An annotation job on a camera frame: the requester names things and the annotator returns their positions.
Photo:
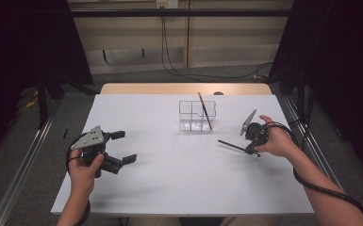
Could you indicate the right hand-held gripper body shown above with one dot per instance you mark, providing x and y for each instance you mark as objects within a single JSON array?
[{"x": 254, "y": 130}]

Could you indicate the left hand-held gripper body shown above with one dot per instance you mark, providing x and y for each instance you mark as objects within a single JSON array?
[{"x": 91, "y": 139}]

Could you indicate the black eyeliner pencil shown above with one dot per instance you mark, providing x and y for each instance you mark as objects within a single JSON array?
[{"x": 232, "y": 146}]

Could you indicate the clear acrylic organizer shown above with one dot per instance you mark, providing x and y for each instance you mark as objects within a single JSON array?
[{"x": 187, "y": 124}]

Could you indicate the person's right hand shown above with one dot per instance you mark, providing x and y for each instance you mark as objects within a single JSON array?
[{"x": 278, "y": 142}]

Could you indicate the person's left hand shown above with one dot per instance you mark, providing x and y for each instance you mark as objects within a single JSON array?
[{"x": 81, "y": 179}]

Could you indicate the small black stick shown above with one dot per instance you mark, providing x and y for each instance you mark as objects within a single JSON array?
[{"x": 65, "y": 134}]

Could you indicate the dark round table fitting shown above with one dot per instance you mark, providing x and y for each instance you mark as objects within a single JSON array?
[{"x": 218, "y": 93}]

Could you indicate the black metal stand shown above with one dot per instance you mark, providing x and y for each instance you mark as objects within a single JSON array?
[
  {"x": 301, "y": 100},
  {"x": 42, "y": 103}
]

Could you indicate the black curtain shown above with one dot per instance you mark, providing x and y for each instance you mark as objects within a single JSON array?
[
  {"x": 342, "y": 62},
  {"x": 19, "y": 47}
]

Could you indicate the aluminium rail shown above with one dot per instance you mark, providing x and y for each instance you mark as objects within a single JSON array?
[
  {"x": 19, "y": 185},
  {"x": 319, "y": 157}
]

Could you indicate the white wall socket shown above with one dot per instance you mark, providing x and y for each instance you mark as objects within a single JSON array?
[{"x": 171, "y": 3}]

